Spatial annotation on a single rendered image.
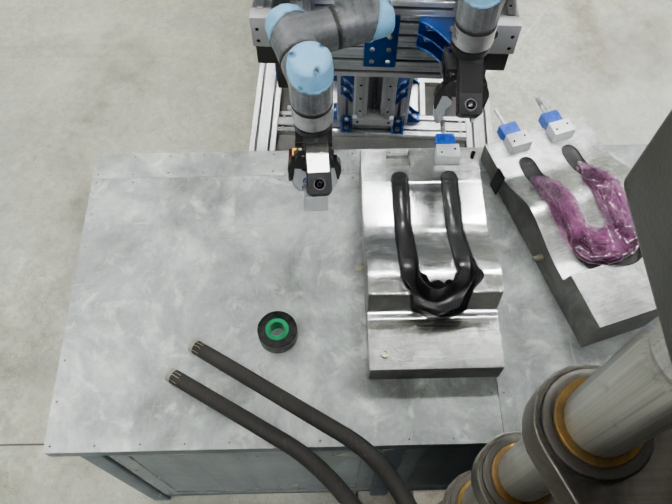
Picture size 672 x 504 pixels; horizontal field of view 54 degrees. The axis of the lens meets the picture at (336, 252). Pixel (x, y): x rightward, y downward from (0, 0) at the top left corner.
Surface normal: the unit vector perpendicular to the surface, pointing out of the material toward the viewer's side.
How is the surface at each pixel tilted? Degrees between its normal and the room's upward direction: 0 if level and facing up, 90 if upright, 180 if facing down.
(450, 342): 0
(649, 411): 90
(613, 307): 0
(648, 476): 0
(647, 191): 90
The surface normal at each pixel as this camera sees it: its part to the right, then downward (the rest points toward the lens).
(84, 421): 0.00, -0.47
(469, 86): 0.03, 0.00
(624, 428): -0.52, 0.75
